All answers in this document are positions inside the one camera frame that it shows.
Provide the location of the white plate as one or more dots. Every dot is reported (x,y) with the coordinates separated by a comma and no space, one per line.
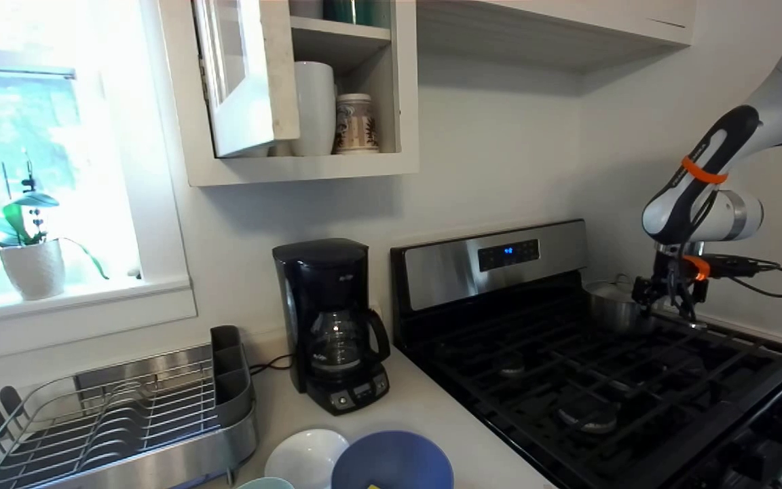
(307,457)

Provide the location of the teal cup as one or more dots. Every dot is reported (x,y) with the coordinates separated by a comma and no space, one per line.
(268,482)

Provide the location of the white jar in cabinet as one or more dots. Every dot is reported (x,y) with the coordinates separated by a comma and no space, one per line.
(315,108)

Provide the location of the metal dish drying rack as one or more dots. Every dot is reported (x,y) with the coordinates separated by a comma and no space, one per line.
(162,422)

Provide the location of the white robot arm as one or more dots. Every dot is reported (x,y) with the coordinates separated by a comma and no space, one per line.
(707,203)

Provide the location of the brown glass jar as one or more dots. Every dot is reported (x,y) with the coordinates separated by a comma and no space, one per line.
(353,123)

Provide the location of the black gas stove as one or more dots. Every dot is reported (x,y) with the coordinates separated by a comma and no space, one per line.
(502,325)

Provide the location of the white wall cabinet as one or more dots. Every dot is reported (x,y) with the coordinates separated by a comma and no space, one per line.
(235,69)

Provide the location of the blue bowl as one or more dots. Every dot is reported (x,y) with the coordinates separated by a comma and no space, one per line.
(392,460)

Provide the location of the black coffee maker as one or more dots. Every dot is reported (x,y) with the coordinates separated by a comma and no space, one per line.
(337,342)

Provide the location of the white potted orchid plant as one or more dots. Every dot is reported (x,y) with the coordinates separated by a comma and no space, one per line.
(30,255)

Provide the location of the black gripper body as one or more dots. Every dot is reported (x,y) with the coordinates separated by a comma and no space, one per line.
(680,278)

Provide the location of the silver pot with lid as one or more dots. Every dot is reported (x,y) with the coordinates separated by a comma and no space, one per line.
(614,308)

